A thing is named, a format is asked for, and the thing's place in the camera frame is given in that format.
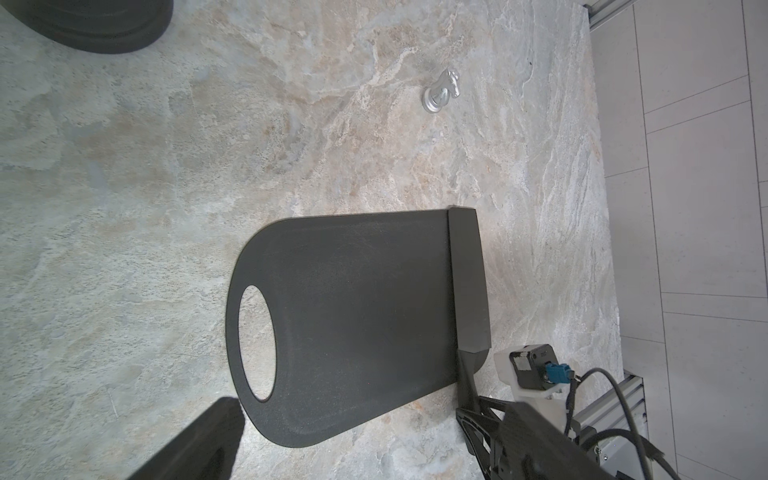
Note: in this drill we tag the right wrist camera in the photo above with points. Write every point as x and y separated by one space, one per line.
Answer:
533 372

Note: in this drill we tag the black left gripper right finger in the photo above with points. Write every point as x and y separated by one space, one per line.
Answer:
527 446

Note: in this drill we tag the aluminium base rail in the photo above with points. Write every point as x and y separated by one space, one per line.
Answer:
615 455

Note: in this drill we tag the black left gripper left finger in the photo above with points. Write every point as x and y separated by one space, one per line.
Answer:
206 449

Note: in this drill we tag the black cutting board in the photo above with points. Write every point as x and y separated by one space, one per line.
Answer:
369 313

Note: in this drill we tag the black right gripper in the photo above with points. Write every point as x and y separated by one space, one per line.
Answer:
480 419

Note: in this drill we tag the small silver metal clip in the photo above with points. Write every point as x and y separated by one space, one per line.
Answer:
435 97

